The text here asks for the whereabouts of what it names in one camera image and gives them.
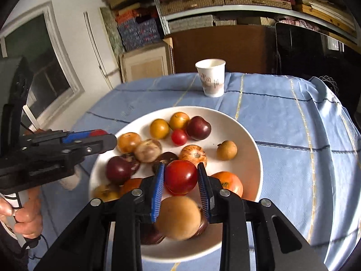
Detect small brown longan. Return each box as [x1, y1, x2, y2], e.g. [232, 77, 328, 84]
[216, 140, 238, 161]

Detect white wooden strips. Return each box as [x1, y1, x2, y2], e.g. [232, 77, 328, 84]
[84, 11, 119, 91]

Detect dark purple plum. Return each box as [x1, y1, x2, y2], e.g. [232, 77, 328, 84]
[106, 156, 136, 185]
[186, 116, 212, 141]

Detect beige round fruit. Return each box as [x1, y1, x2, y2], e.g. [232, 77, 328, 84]
[134, 138, 162, 163]

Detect beige picture frame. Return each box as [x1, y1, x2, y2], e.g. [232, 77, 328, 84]
[120, 44, 174, 84]

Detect white paper cup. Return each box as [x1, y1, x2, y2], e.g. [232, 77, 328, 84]
[195, 59, 227, 98]

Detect black flat screen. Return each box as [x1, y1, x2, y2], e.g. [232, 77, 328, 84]
[275, 21, 361, 113]

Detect tan round pear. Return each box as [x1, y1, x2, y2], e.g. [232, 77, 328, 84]
[155, 196, 202, 241]

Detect white metal shelf rack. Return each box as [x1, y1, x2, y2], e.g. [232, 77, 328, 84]
[147, 0, 361, 47]

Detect white framed window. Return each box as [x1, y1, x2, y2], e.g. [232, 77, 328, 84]
[0, 1, 85, 130]

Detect orange brown tomato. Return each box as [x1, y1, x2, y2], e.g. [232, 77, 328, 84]
[117, 132, 142, 154]

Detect orange tangerine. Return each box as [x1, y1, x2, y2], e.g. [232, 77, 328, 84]
[210, 171, 244, 199]
[120, 177, 144, 196]

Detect blue plaid tablecloth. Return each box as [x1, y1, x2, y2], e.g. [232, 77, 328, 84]
[34, 72, 361, 271]

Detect white oval plate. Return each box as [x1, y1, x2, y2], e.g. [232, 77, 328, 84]
[88, 106, 264, 263]

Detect stack of patterned gift boxes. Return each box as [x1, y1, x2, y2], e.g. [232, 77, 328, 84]
[102, 0, 164, 53]

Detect yellow spotted round fruit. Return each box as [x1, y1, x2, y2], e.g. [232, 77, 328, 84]
[93, 183, 122, 203]

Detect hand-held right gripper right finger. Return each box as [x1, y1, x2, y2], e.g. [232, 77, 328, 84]
[197, 162, 328, 271]

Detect rows of flat woven boxes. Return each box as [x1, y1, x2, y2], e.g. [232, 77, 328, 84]
[154, 0, 356, 34]

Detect person's left hand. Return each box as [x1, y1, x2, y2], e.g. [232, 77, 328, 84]
[0, 188, 43, 239]

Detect green patterned panel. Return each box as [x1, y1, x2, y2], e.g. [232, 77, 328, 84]
[99, 6, 126, 55]

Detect pink floral cloth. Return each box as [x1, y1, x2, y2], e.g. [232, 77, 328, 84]
[282, 16, 320, 31]

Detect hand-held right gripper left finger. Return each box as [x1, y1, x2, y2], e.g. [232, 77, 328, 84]
[34, 162, 165, 271]

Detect striped pepino melon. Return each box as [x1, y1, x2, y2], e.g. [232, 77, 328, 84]
[178, 145, 208, 168]

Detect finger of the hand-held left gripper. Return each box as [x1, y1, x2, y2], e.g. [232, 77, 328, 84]
[63, 135, 117, 156]
[34, 130, 93, 144]

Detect brown wooden board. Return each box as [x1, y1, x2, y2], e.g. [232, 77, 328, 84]
[164, 24, 278, 74]

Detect yellow orange tomato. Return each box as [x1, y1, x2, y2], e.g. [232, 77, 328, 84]
[169, 112, 190, 130]

